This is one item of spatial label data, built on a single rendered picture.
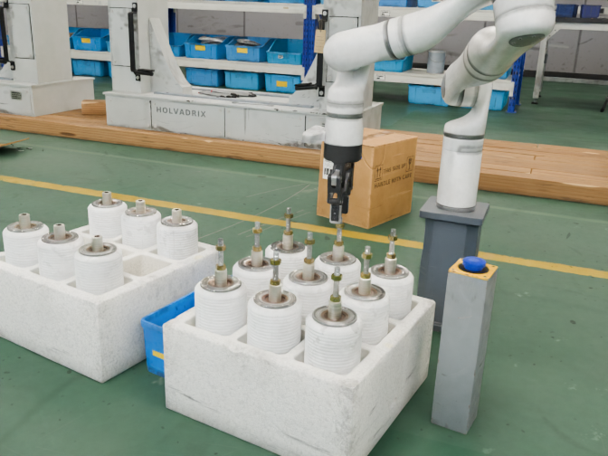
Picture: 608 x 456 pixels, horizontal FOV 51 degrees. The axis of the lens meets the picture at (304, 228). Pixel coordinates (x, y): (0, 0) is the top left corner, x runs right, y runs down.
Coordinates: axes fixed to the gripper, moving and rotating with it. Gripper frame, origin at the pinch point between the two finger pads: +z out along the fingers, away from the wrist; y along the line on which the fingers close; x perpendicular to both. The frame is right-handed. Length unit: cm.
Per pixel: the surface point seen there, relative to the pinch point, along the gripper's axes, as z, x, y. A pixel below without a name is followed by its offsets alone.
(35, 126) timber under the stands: 31, 222, 195
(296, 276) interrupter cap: 10.0, 5.1, -12.1
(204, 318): 15.3, 18.5, -24.6
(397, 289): 11.7, -13.7, -7.2
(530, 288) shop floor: 35, -45, 61
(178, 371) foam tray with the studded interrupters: 25.9, 23.1, -26.5
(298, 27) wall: -13, 255, 844
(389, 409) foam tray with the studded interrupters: 30.8, -15.3, -18.7
